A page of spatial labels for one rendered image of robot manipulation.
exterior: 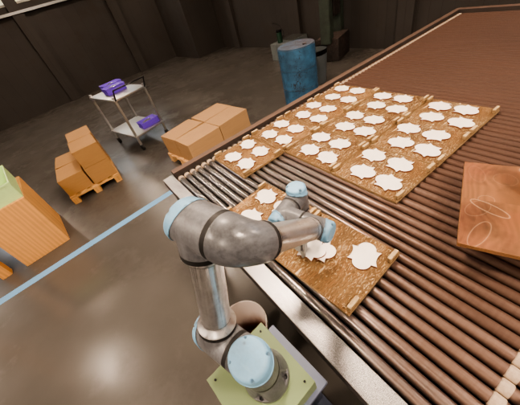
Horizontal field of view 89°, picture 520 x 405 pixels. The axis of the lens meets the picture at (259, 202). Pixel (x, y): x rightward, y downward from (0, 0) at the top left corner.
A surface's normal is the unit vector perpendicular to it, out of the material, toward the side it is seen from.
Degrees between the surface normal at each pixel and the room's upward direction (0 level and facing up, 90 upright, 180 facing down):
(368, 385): 0
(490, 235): 0
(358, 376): 0
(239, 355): 10
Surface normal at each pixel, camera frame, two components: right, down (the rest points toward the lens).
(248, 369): -0.13, -0.62
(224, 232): 0.00, -0.34
